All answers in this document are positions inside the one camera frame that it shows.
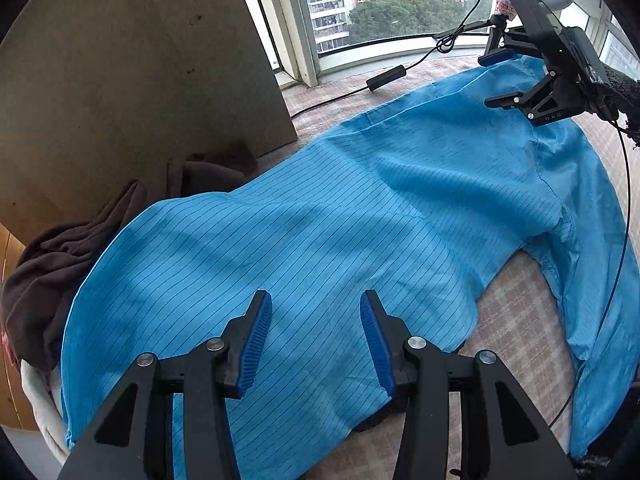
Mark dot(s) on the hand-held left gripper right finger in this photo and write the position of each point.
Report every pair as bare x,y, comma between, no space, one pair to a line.
377,345

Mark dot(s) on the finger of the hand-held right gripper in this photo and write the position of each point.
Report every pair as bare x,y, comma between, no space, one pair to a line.
525,100
495,57

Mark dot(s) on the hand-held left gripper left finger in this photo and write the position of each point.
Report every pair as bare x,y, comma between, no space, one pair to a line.
255,345

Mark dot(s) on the blue striped jacket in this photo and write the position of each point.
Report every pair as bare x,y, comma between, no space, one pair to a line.
350,200

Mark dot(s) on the black tripod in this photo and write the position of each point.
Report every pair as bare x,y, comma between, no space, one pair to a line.
465,28

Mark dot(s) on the brown garment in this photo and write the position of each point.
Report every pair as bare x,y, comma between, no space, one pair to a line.
60,260

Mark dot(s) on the beige garment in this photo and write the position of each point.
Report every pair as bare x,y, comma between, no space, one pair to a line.
42,410

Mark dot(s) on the person's dark tweed clothing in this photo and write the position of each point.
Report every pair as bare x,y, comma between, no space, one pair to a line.
610,467

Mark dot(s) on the pine wood panel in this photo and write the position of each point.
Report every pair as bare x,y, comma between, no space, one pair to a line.
7,245

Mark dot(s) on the light plywood board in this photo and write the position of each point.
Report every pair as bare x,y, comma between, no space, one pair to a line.
125,60

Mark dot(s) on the white window frame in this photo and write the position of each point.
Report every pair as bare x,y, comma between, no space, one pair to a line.
295,35

